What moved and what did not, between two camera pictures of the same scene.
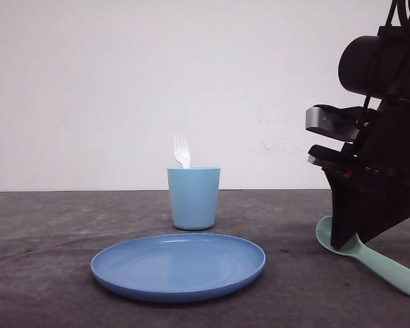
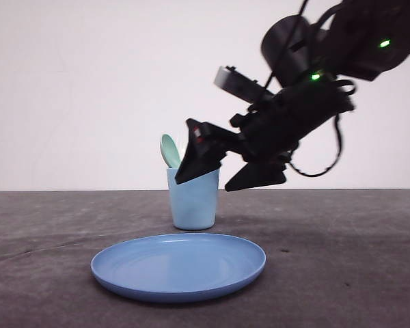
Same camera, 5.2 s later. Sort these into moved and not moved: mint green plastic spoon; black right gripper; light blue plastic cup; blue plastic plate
Moved: mint green plastic spoon; black right gripper
Not moved: light blue plastic cup; blue plastic plate
